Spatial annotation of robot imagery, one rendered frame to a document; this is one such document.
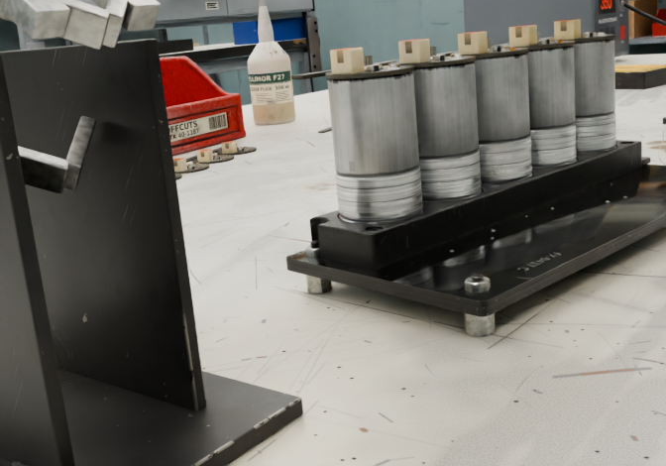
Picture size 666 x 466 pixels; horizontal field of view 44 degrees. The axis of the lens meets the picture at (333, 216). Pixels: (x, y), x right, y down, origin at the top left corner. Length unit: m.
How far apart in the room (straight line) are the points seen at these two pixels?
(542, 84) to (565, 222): 0.05
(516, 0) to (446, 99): 0.70
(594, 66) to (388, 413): 0.18
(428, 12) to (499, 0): 4.99
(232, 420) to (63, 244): 0.05
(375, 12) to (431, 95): 5.97
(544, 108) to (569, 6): 0.63
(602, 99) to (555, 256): 0.10
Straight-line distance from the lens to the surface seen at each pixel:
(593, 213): 0.27
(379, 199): 0.23
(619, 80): 0.72
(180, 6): 3.14
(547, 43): 0.29
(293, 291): 0.25
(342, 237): 0.23
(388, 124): 0.23
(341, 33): 6.43
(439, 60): 0.25
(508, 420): 0.17
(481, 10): 0.96
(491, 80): 0.27
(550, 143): 0.29
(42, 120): 0.18
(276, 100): 0.65
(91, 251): 0.18
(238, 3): 3.33
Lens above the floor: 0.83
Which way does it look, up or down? 13 degrees down
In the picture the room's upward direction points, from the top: 5 degrees counter-clockwise
